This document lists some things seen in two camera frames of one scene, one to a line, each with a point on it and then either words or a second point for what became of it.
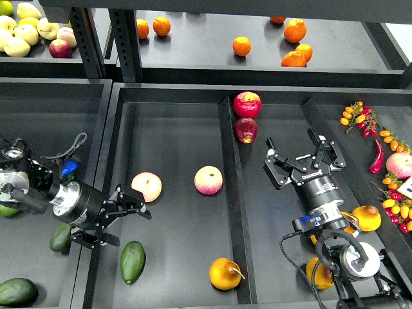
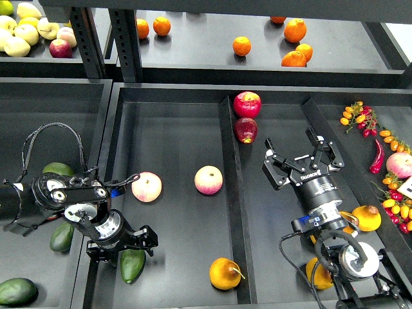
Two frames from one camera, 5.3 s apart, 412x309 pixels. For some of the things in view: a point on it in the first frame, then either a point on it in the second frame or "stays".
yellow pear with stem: (225, 273) stays
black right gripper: (315, 187) stays
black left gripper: (95, 207) -> (114, 233)
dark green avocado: (132, 261) stays
